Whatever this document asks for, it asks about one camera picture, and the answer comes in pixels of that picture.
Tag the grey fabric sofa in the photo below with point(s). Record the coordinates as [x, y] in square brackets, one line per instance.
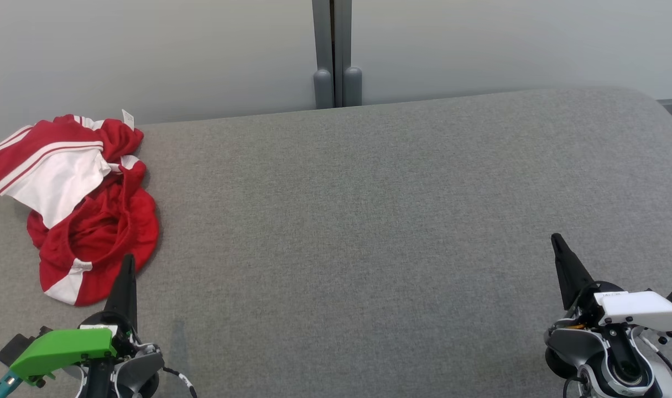
[369, 221]

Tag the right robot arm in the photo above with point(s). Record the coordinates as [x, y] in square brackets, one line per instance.
[573, 342]

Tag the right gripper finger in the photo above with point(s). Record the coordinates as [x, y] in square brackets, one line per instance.
[571, 273]

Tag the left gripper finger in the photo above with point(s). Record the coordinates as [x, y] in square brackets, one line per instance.
[124, 293]

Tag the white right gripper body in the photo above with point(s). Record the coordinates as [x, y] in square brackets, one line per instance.
[640, 309]

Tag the grey partition post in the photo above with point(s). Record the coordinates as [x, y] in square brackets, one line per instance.
[349, 50]
[322, 50]

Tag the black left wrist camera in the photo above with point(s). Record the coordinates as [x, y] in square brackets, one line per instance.
[17, 345]

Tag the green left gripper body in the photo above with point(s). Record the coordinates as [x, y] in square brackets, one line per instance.
[64, 348]

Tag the red white-sleeved t-shirt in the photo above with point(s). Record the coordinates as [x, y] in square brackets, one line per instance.
[53, 182]

